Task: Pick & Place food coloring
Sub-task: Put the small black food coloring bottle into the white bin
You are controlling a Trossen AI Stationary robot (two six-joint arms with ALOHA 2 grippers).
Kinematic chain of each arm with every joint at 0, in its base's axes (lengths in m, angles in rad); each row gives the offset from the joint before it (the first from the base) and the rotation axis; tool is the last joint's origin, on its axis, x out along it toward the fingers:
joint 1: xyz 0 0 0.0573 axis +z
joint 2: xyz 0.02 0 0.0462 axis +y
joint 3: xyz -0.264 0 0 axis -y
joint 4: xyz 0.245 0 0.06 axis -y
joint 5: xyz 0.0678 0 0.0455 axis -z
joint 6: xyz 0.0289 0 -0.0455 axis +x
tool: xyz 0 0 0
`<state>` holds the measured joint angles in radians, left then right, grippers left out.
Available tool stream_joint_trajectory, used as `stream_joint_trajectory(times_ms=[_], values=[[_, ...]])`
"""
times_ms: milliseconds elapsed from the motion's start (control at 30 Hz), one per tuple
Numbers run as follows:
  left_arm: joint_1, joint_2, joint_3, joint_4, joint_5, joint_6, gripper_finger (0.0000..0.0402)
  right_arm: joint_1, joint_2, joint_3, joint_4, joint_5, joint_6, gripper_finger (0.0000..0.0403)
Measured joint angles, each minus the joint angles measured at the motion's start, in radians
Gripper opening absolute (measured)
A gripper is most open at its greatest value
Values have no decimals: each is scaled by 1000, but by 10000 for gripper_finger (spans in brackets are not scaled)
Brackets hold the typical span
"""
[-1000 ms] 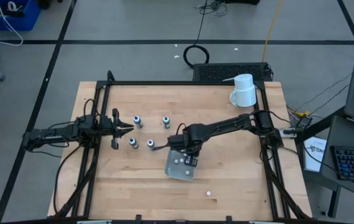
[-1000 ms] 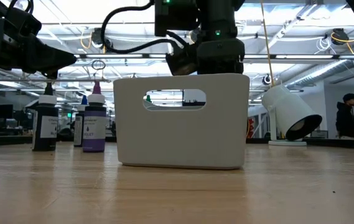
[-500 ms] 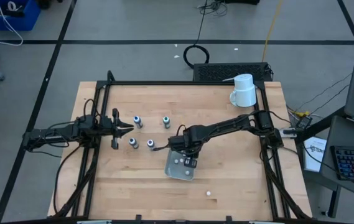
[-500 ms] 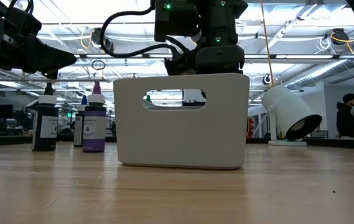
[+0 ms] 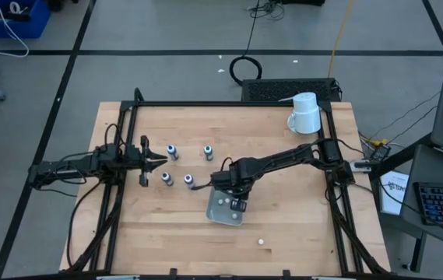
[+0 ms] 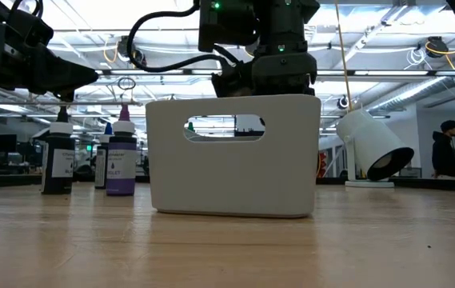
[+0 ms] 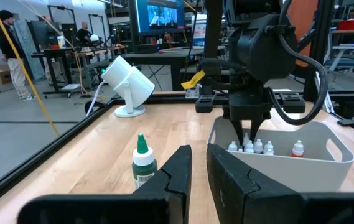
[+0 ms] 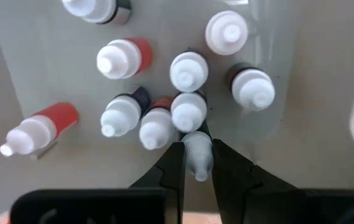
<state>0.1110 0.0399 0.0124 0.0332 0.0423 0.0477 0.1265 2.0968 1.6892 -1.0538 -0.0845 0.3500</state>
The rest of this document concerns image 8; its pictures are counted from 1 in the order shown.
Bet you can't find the small blue-label dropper bottle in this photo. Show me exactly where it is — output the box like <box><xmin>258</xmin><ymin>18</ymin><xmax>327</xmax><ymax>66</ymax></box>
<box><xmin>100</xmin><ymin>86</ymin><xmax>151</xmax><ymax>138</ymax></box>

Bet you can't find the small white-capped dropper bottle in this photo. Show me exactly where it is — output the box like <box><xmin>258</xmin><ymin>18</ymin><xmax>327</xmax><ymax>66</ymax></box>
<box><xmin>181</xmin><ymin>131</ymin><xmax>214</xmax><ymax>182</ymax></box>
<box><xmin>170</xmin><ymin>91</ymin><xmax>208</xmax><ymax>133</ymax></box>
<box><xmin>204</xmin><ymin>11</ymin><xmax>249</xmax><ymax>56</ymax></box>

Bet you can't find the clear plastic tray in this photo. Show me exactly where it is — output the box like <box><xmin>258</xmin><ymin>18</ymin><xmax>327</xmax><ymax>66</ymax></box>
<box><xmin>0</xmin><ymin>0</ymin><xmax>354</xmax><ymax>218</ymax></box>

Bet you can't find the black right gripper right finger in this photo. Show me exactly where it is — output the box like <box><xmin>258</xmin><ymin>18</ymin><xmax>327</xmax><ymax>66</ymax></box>
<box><xmin>211</xmin><ymin>139</ymin><xmax>354</xmax><ymax>224</ymax></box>

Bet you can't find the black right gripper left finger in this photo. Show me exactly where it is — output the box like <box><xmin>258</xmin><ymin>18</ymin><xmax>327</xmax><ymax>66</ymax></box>
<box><xmin>10</xmin><ymin>142</ymin><xmax>186</xmax><ymax>224</ymax></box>

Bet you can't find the small brown dropper bottle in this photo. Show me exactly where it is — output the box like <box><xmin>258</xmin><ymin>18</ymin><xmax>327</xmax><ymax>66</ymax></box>
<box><xmin>226</xmin><ymin>63</ymin><xmax>276</xmax><ymax>111</ymax></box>

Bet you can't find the small red-label dropper bottle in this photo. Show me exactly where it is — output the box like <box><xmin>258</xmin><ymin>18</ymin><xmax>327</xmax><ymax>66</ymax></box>
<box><xmin>138</xmin><ymin>96</ymin><xmax>177</xmax><ymax>151</ymax></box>

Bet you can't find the small orange dropper bottle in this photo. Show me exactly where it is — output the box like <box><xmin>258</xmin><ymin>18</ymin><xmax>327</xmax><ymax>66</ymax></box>
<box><xmin>0</xmin><ymin>101</ymin><xmax>80</xmax><ymax>157</ymax></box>
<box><xmin>96</xmin><ymin>37</ymin><xmax>153</xmax><ymax>80</ymax></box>

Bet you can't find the small black dropper bottle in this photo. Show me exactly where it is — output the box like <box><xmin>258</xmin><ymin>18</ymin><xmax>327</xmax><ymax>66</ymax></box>
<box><xmin>61</xmin><ymin>0</ymin><xmax>133</xmax><ymax>26</ymax></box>

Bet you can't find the small yellow-label dropper bottle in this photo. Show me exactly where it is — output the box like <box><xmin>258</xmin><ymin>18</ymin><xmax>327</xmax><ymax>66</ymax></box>
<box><xmin>169</xmin><ymin>51</ymin><xmax>210</xmax><ymax>93</ymax></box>

